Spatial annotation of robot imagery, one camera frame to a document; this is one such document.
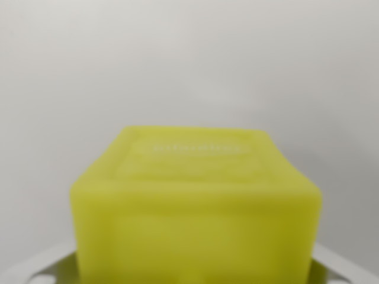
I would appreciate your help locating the yellow cube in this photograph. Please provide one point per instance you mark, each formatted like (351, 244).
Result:
(195, 213)

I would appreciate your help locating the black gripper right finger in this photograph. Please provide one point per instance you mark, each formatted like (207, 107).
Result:
(331, 269)

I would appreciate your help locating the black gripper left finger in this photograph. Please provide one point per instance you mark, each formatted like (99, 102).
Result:
(56, 270)

